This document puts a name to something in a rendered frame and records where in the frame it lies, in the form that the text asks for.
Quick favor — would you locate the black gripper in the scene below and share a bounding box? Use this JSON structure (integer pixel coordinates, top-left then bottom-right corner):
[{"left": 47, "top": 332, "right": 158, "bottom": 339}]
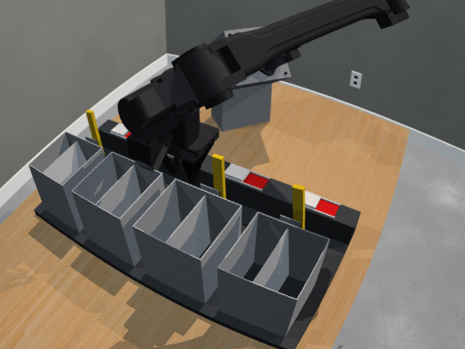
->
[{"left": 162, "top": 109, "right": 219, "bottom": 183}]

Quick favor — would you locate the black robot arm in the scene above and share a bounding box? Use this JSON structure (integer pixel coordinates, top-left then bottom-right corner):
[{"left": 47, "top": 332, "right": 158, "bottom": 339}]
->
[{"left": 118, "top": 0, "right": 410, "bottom": 172}]

